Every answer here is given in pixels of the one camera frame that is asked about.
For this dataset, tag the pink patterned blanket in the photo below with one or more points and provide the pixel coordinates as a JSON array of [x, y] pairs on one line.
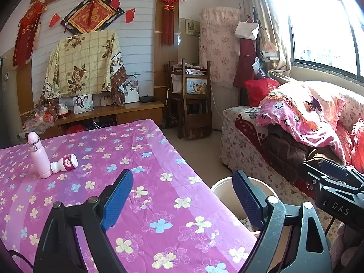
[[301, 113]]

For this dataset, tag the red plastic bag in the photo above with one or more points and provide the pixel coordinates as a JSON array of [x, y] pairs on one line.
[[260, 91]]

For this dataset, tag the floral covered air conditioner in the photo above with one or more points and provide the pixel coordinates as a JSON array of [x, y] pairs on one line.
[[219, 42]]

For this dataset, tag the small framed wall picture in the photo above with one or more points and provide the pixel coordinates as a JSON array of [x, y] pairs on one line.
[[192, 28]]

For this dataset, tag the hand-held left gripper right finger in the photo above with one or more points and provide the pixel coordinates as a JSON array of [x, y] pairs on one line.
[[247, 199]]

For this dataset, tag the window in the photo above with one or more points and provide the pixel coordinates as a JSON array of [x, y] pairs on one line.
[[327, 20]]

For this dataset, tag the clear plastic bag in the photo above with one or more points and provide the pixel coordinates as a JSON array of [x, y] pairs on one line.
[[39, 122]]

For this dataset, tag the white wedding photo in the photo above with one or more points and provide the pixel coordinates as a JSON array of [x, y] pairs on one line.
[[131, 92]]

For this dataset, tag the dark wooden chair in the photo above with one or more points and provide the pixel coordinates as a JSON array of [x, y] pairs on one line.
[[196, 119]]

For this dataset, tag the white bottle pink label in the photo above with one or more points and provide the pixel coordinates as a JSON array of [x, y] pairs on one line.
[[61, 166]]

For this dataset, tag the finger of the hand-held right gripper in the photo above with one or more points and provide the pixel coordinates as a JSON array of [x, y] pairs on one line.
[[335, 169], [311, 176]]

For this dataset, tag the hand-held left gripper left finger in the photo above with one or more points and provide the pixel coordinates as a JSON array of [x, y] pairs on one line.
[[118, 199]]

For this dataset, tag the orange plastic bag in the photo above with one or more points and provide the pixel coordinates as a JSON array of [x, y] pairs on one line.
[[269, 46]]

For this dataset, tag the couple photo frame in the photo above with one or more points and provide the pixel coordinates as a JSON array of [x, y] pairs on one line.
[[83, 103]]

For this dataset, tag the wooden cabinet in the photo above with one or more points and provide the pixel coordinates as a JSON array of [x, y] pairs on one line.
[[136, 112]]

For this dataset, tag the small dark photo frame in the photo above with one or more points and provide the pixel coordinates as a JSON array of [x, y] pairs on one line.
[[106, 100]]

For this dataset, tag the red tasselled wall hanging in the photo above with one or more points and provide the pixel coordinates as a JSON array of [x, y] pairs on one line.
[[25, 37]]

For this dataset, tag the red diamond wall plaque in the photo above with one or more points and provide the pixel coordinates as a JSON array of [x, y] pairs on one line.
[[91, 15]]

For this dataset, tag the beige curtain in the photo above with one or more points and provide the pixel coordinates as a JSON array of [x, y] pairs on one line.
[[270, 20]]

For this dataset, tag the white paper bag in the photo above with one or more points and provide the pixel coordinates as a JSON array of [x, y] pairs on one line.
[[246, 30]]

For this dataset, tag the small red flag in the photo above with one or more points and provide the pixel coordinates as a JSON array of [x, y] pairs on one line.
[[55, 20], [130, 16], [115, 2]]

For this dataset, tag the red cushion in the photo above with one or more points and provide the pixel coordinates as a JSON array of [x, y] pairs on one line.
[[355, 148]]

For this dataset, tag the fruit print box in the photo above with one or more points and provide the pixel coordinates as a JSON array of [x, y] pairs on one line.
[[196, 86]]

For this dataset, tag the dark red hanging cloth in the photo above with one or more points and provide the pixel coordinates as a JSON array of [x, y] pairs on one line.
[[245, 62]]

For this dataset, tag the pink floral tablecloth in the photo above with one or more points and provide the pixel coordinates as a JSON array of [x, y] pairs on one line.
[[159, 193]]

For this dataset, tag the yellow floral hanging cloth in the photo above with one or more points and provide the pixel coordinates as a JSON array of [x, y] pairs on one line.
[[85, 59]]

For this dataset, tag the red white bowl stack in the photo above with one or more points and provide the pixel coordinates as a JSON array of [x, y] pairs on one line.
[[64, 111]]

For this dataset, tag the white plastic bin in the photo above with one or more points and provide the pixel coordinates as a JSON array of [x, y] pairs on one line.
[[224, 194]]

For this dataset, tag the floral covered sofa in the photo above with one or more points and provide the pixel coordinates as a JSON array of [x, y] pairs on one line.
[[241, 142]]

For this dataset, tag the black set-top box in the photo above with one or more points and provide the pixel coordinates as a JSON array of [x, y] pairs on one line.
[[148, 99]]

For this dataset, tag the brown blanket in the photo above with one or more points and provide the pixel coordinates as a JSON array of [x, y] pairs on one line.
[[287, 148]]

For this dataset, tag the pink insulated bottle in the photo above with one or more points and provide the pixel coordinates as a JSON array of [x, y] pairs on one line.
[[41, 162]]

